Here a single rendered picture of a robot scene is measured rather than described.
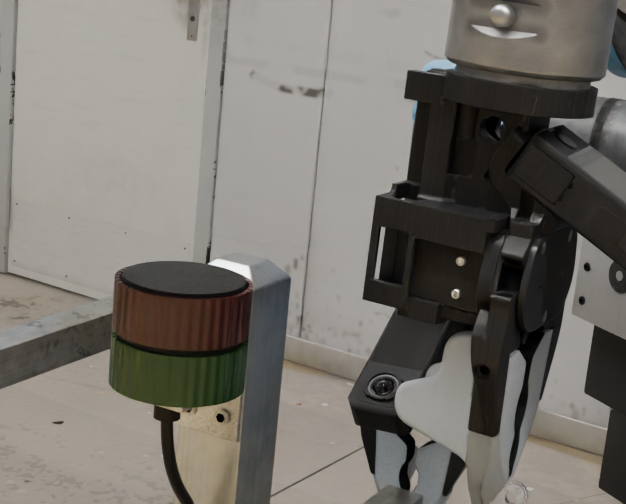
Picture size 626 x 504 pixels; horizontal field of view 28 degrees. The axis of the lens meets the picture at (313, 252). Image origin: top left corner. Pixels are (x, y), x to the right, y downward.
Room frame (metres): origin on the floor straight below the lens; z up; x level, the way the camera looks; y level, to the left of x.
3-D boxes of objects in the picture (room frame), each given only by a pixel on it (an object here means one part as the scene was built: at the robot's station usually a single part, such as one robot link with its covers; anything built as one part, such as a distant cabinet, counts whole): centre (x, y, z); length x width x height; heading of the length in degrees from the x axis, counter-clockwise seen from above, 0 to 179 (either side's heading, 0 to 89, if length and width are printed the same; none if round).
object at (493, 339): (0.56, -0.09, 1.08); 0.05 x 0.02 x 0.09; 152
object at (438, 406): (0.58, -0.08, 1.03); 0.06 x 0.03 x 0.09; 62
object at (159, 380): (0.52, 0.05, 1.07); 0.06 x 0.06 x 0.02
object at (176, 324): (0.52, 0.05, 1.10); 0.06 x 0.06 x 0.02
